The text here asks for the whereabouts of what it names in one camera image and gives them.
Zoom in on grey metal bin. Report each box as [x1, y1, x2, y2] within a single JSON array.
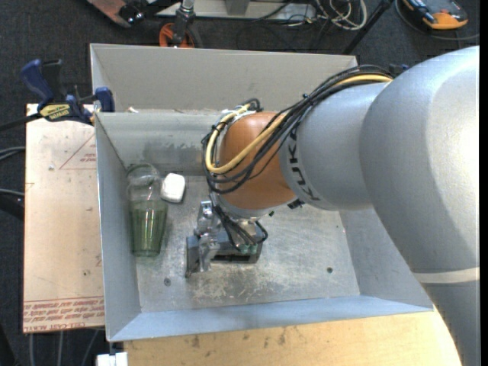
[[89, 43, 435, 343]]

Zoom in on small white rounded box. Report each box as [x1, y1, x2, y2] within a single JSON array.
[[159, 172, 187, 204]]

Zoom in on brown cardboard board, red print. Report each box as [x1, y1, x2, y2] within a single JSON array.
[[22, 103, 106, 335]]

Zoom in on green glass cup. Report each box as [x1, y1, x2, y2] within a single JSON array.
[[127, 198, 169, 259]]

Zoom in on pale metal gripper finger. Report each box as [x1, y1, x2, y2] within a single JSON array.
[[185, 236, 213, 279], [194, 200, 215, 240]]

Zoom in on clear glass jar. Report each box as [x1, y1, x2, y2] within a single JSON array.
[[126, 162, 163, 205]]

